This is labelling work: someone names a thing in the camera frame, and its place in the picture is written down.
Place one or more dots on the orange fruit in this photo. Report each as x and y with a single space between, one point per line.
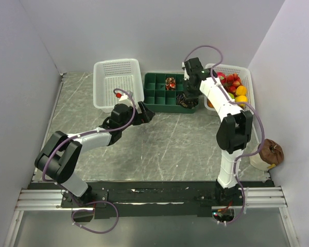
241 91

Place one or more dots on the dark striped rolled tie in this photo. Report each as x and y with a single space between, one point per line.
179 99

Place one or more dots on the white fruit basket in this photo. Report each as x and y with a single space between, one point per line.
245 77

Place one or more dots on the pink dragon fruit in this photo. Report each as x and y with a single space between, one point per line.
222 77

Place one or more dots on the red floral rolled tie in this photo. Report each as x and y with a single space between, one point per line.
170 84

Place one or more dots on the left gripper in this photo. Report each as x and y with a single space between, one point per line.
145 117

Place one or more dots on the black gold floral tie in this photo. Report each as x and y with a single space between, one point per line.
188 103

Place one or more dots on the yellow lemon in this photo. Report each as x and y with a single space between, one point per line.
241 100

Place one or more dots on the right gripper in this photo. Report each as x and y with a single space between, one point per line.
193 95

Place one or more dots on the green divided organizer tray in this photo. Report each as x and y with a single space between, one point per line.
161 100

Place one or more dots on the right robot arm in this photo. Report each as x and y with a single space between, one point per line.
234 132

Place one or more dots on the brown paper bag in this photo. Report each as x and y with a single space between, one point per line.
270 156

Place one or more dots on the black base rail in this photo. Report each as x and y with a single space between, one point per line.
108 199

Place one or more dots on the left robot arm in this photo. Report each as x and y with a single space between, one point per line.
59 156

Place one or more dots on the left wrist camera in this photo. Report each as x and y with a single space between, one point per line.
124 97

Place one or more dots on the red strawberries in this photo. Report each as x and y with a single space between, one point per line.
231 82

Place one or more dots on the white empty plastic basket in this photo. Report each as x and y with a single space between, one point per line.
108 75

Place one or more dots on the orange pineapple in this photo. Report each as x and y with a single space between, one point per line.
209 104

